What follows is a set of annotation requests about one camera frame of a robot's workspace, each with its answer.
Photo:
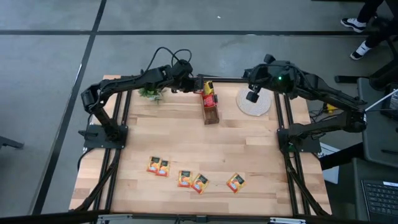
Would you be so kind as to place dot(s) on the black frame clamp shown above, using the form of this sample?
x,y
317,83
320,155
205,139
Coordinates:
x,y
245,74

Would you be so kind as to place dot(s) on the black desktop device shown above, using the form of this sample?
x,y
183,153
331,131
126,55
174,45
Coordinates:
x,y
391,102

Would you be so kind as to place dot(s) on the black chair base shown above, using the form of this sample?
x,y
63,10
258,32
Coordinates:
x,y
373,76

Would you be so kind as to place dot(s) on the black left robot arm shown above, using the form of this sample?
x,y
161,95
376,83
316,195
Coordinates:
x,y
130,81

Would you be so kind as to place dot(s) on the person's leg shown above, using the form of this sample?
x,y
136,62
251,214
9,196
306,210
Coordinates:
x,y
381,37

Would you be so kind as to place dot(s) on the silver mounting bracket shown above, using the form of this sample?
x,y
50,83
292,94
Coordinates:
x,y
287,221
115,218

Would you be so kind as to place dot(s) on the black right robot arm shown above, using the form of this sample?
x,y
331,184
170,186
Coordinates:
x,y
326,91

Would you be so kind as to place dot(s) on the red strawberry tea bag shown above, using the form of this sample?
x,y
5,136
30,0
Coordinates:
x,y
206,101
214,100

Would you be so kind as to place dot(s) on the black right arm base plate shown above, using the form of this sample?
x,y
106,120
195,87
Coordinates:
x,y
311,144

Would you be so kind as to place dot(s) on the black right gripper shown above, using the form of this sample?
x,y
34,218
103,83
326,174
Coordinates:
x,y
259,76

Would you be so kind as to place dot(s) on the brown wooden tea organizer box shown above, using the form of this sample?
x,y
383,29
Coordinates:
x,y
211,116

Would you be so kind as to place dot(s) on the person's foot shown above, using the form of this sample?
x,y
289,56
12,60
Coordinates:
x,y
353,24
360,49

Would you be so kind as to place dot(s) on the dark grey side desk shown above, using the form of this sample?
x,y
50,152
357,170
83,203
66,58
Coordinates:
x,y
357,186

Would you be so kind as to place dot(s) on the black stand foot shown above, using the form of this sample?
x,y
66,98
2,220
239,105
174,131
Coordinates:
x,y
9,142

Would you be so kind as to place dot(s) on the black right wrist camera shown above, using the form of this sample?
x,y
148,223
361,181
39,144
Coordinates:
x,y
252,96

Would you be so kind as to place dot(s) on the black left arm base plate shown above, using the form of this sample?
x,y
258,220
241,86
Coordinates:
x,y
93,140

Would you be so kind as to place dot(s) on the green plant in white pot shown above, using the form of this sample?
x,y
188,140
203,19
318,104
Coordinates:
x,y
152,95

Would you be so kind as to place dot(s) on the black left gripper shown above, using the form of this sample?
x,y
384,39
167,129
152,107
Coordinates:
x,y
189,84

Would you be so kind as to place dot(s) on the black laptop keyboard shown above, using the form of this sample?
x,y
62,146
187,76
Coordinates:
x,y
381,199

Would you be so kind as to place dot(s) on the white paper sheet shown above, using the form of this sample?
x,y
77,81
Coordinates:
x,y
331,174

